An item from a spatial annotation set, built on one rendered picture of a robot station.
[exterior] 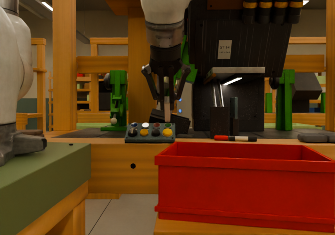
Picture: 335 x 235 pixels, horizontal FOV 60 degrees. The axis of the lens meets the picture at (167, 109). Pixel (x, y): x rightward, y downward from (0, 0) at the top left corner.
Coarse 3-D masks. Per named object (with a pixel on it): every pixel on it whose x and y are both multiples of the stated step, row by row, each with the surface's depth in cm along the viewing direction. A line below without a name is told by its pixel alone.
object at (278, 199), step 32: (160, 160) 54; (192, 160) 53; (224, 160) 51; (256, 160) 50; (288, 160) 49; (320, 160) 55; (160, 192) 54; (192, 192) 53; (224, 192) 52; (256, 192) 51; (288, 192) 50; (320, 192) 49; (256, 224) 51; (288, 224) 50; (320, 224) 49
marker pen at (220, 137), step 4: (216, 136) 92; (220, 136) 92; (224, 136) 92; (228, 136) 92; (232, 136) 91; (236, 136) 91; (240, 136) 90; (244, 136) 90; (248, 136) 90; (224, 140) 92; (232, 140) 91; (236, 140) 91; (240, 140) 90; (244, 140) 90; (248, 140) 90; (252, 140) 89; (256, 140) 89
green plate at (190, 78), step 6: (186, 36) 107; (186, 42) 108; (186, 48) 108; (186, 54) 108; (186, 60) 108; (192, 66) 108; (180, 72) 108; (192, 72) 108; (174, 78) 107; (186, 78) 108; (192, 78) 108
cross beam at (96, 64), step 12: (84, 60) 156; (96, 60) 155; (108, 60) 155; (120, 60) 155; (288, 60) 151; (300, 60) 151; (312, 60) 151; (324, 60) 150; (84, 72) 156; (96, 72) 155; (108, 72) 155; (300, 72) 154; (312, 72) 154
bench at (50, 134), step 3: (75, 129) 155; (78, 129) 155; (48, 132) 139; (51, 132) 139; (54, 132) 139; (57, 132) 139; (60, 132) 139; (63, 132) 139; (66, 132) 139; (69, 132) 139; (45, 135) 126; (48, 135) 126; (51, 135) 126; (54, 135) 126; (57, 135) 126
